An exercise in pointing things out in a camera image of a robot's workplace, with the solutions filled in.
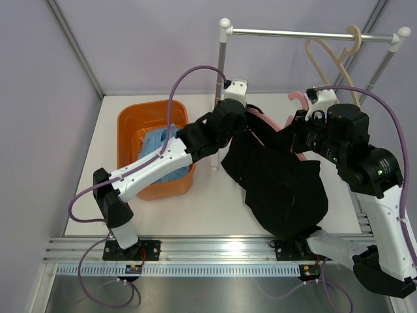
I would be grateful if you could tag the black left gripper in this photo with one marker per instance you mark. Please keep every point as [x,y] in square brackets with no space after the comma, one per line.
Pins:
[240,124]

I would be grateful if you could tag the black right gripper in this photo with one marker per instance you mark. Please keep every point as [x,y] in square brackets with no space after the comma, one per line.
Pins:
[300,127]

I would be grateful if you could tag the pink plastic hanger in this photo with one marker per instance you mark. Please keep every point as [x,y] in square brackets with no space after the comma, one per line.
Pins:
[296,95]

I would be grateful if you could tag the black shorts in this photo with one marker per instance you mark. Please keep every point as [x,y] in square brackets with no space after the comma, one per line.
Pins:
[285,194]

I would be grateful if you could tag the light blue shorts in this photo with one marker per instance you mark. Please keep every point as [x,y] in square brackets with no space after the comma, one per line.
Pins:
[153,140]

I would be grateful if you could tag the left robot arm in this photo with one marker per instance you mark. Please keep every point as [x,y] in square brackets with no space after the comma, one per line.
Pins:
[195,141]

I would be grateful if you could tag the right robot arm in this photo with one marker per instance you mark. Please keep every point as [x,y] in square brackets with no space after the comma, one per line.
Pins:
[373,174]

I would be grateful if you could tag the orange plastic laundry basket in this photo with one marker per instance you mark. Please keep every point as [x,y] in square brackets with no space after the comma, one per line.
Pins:
[133,123]

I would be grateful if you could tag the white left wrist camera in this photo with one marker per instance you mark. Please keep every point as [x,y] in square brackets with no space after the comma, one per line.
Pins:
[237,90]

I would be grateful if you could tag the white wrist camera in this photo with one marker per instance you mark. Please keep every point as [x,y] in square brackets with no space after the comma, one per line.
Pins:
[320,103]
[237,90]

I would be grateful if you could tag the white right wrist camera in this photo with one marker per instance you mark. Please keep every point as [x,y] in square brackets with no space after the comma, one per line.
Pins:
[320,103]

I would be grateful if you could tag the aluminium frame post right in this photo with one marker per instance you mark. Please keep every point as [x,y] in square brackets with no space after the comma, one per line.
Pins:
[368,28]

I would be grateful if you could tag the aluminium frame post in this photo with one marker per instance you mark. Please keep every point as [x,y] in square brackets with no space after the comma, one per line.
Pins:
[65,27]
[368,28]

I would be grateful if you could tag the white slotted cable duct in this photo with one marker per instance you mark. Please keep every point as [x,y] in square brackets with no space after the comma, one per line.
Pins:
[182,270]

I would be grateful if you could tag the aluminium frame post left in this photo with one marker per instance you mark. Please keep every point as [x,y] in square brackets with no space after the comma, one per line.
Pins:
[65,27]

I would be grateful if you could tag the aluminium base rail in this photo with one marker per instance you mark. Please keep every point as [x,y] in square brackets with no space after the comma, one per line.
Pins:
[228,249]

